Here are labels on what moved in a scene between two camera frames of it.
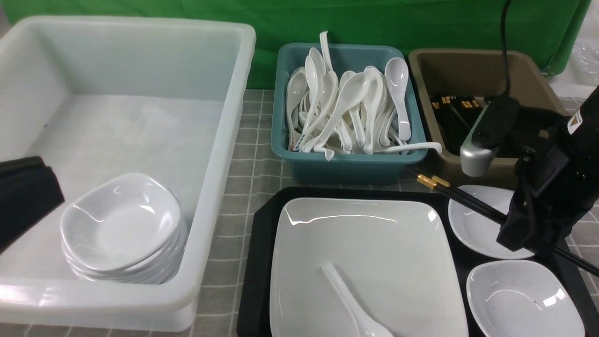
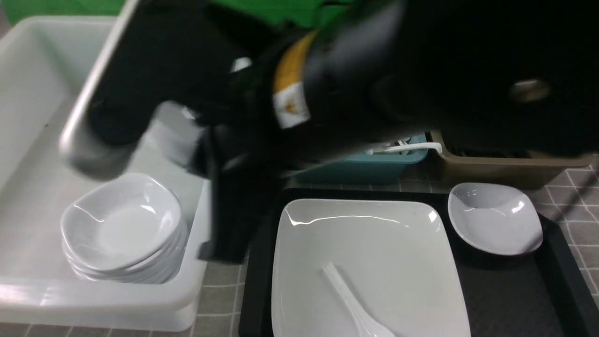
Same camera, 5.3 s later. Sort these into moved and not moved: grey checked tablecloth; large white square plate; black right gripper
Moved: black right gripper
Not moved: grey checked tablecloth; large white square plate
